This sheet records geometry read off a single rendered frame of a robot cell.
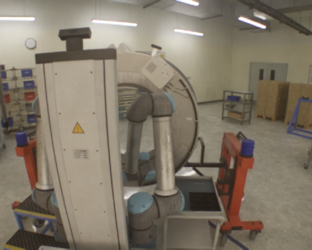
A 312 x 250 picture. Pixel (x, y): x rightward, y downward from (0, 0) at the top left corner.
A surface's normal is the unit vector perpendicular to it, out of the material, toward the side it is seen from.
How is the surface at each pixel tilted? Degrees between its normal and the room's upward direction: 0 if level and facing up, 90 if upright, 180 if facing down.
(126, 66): 90
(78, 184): 90
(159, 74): 90
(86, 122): 90
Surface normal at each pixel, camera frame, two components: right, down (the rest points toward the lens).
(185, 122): -0.09, 0.27
